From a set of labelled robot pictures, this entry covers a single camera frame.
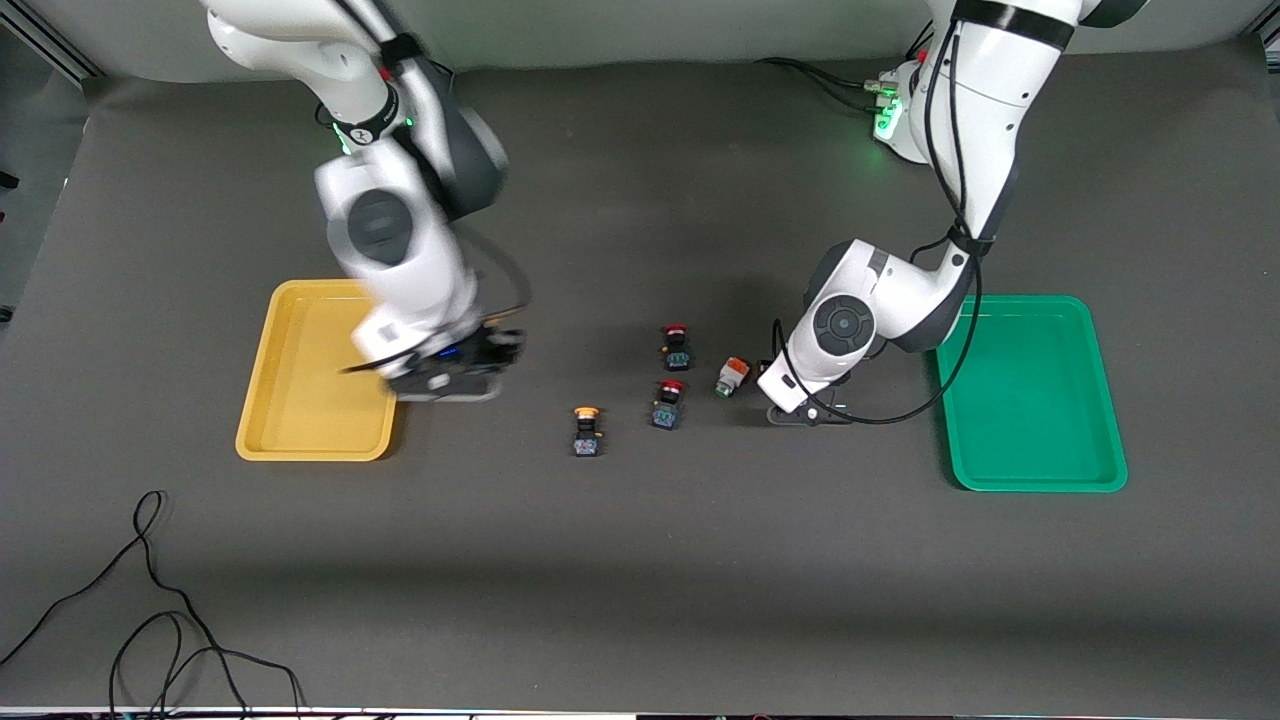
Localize yellow plastic tray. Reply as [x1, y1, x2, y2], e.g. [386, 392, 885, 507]
[235, 278, 401, 463]

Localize dark grey table mat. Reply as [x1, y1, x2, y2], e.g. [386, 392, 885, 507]
[0, 38, 1280, 714]

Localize green plastic tray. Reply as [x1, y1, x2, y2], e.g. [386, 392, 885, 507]
[932, 294, 1129, 493]

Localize black left arm base cables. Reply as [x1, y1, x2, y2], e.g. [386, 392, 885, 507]
[753, 20, 936, 113]

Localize loose thin black cable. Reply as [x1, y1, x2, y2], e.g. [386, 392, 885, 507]
[0, 489, 307, 720]

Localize aluminium frame rail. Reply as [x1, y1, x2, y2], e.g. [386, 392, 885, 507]
[0, 18, 104, 83]

